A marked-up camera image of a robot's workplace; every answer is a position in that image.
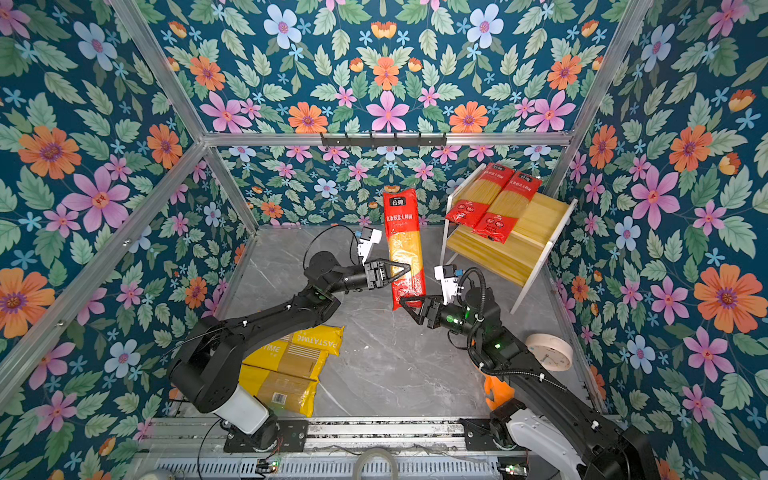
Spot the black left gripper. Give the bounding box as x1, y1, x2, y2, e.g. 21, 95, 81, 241
324, 255, 408, 295

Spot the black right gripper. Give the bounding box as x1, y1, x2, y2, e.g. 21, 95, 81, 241
401, 294, 485, 346

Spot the red spaghetti bag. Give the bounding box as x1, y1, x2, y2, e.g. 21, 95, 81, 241
383, 189, 426, 311
446, 163, 515, 228
473, 171, 542, 243

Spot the yellow pasta bag top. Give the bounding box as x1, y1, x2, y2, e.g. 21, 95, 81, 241
244, 325, 344, 364

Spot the yellow pasta bag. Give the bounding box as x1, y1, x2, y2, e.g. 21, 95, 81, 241
244, 325, 344, 364
243, 343, 329, 381
239, 366, 318, 417

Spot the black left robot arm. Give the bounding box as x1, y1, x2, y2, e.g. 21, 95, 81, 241
168, 251, 411, 413

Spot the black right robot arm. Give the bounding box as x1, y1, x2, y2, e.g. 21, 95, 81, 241
399, 267, 660, 479

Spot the yellow pasta bag middle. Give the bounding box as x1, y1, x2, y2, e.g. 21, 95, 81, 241
243, 343, 329, 381

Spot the wooden two-tier shelf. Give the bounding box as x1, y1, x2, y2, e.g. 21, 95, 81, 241
440, 193, 578, 314

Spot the yellow pasta bag bottom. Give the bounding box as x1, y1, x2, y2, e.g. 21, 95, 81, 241
239, 366, 318, 417

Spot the orange shark plush toy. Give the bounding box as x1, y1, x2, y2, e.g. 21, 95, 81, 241
483, 375, 515, 411

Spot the beige tape roll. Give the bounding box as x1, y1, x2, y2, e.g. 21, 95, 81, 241
525, 333, 573, 372

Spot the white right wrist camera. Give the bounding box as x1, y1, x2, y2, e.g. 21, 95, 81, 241
434, 264, 463, 305

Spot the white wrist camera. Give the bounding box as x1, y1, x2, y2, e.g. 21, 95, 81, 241
434, 264, 463, 305
356, 226, 382, 264

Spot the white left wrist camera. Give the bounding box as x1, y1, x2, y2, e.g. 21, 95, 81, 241
356, 226, 382, 264

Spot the black hook rail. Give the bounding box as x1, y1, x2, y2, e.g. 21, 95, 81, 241
320, 133, 448, 149

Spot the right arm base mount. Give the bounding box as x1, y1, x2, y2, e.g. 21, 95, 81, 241
459, 418, 517, 451

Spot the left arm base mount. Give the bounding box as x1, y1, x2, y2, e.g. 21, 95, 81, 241
223, 419, 309, 454

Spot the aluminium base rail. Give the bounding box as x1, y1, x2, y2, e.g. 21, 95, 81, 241
137, 416, 631, 457

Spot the aluminium frame post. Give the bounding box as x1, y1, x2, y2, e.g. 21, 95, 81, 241
112, 1, 258, 235

